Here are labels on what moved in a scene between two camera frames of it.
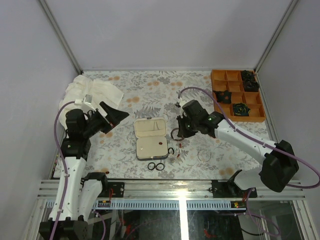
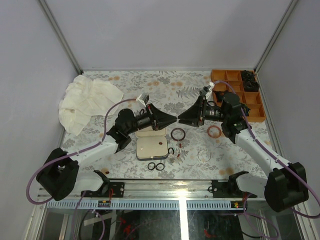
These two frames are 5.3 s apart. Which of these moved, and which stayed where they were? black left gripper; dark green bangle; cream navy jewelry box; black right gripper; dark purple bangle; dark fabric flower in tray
Moved: black left gripper; black right gripper
Stayed: dark green bangle; dark fabric flower in tray; cream navy jewelry box; dark purple bangle
